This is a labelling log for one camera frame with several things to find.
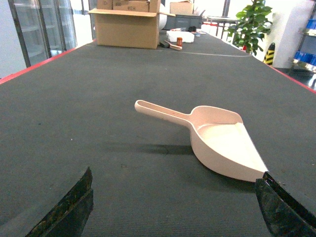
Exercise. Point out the green potted plant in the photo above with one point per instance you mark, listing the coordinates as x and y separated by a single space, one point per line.
252 25

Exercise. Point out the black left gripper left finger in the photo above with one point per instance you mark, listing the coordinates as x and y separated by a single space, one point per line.
68 217

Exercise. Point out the glass door cabinet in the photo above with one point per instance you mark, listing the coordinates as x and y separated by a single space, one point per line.
45 28

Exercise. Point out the white foam block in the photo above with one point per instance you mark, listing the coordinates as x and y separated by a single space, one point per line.
186 37

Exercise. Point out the wooden handled brush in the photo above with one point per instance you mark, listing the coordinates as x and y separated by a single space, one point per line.
166 44

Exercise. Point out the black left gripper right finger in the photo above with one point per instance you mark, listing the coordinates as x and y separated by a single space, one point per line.
283 214

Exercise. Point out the orange can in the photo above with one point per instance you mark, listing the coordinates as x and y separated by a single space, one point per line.
179 41

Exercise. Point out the grey plastic crate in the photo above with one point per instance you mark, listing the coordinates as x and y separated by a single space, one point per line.
183 21

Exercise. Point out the large open cardboard box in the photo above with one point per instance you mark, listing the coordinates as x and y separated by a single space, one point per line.
128 28

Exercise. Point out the yellow black traffic cone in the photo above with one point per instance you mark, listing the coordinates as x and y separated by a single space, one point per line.
269 56

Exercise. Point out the small cardboard box background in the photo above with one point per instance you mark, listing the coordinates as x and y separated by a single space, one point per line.
182 8

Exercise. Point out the beige plastic scoop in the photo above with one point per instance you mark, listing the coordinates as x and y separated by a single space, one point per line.
218 137

